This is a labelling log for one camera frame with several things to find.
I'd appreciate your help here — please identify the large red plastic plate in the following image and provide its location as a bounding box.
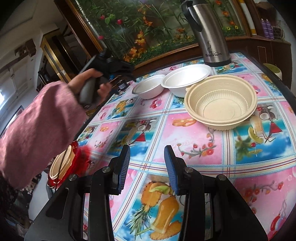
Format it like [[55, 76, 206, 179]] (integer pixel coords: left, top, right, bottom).
[[47, 141, 89, 188]]

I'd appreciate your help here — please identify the small white foam bowl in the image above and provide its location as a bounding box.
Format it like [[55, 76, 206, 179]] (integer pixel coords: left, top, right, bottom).
[[132, 74, 165, 100]]

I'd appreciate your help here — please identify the small red plastic plate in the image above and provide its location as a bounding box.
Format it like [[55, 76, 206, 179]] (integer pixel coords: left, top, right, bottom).
[[49, 145, 75, 180]]

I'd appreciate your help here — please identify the beige plastic bowl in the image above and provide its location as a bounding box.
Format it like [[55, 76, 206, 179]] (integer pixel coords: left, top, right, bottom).
[[184, 75, 257, 131]]

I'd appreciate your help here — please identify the pink sleeved left forearm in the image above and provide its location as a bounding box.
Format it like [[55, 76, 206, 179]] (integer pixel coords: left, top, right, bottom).
[[1, 81, 86, 189]]

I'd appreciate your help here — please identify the left hand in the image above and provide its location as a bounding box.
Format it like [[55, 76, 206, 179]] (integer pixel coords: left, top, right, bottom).
[[68, 68, 112, 105]]

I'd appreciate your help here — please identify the small black box device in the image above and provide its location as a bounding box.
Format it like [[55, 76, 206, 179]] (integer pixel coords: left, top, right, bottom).
[[113, 80, 129, 95]]

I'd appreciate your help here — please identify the colourful fruit tablecloth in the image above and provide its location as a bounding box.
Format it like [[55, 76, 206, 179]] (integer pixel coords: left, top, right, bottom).
[[77, 53, 295, 240]]

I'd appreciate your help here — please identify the steel thermos jug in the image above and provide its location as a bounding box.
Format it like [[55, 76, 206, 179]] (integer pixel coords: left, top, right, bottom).
[[181, 1, 231, 67]]

